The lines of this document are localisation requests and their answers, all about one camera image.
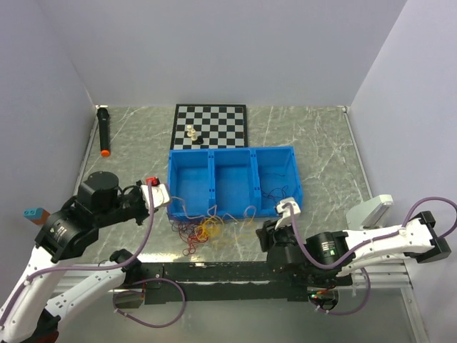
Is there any blue and brown toy block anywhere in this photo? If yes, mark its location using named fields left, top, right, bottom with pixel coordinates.
left=23, top=207, right=50, bottom=225

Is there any black microphone orange tip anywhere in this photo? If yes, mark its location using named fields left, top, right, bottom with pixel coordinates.
left=96, top=107, right=111, bottom=157

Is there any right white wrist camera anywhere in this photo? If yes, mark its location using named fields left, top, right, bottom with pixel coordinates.
left=275, top=197, right=301, bottom=229

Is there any aluminium frame rail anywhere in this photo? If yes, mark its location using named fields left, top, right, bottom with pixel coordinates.
left=31, top=259, right=413, bottom=294

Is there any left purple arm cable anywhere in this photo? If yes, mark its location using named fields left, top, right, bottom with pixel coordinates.
left=0, top=192, right=186, bottom=328

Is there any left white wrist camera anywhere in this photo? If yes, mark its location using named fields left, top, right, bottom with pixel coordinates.
left=140, top=177, right=171, bottom=209

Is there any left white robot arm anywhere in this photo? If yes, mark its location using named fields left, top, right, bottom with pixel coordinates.
left=1, top=171, right=170, bottom=342

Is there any short white chess piece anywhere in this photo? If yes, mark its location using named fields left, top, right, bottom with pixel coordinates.
left=189, top=129, right=198, bottom=141

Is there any black and white chessboard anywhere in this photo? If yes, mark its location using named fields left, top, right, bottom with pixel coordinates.
left=170, top=104, right=248, bottom=150

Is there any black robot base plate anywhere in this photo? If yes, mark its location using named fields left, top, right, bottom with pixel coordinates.
left=97, top=260, right=354, bottom=311

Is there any tall white chess piece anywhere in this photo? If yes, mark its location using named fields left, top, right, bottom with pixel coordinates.
left=186, top=125, right=194, bottom=138

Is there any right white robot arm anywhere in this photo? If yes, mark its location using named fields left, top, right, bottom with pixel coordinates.
left=256, top=211, right=451, bottom=288

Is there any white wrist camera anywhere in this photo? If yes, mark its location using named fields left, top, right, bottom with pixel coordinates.
left=140, top=177, right=171, bottom=209
left=275, top=197, right=301, bottom=229

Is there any white tape dispenser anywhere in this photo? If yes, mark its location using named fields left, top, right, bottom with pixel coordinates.
left=346, top=194, right=393, bottom=230

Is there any yellow cable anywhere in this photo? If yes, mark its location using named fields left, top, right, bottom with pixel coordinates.
left=178, top=198, right=263, bottom=247

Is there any blue three-compartment plastic bin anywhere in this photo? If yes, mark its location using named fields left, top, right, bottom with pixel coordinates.
left=168, top=146, right=303, bottom=221

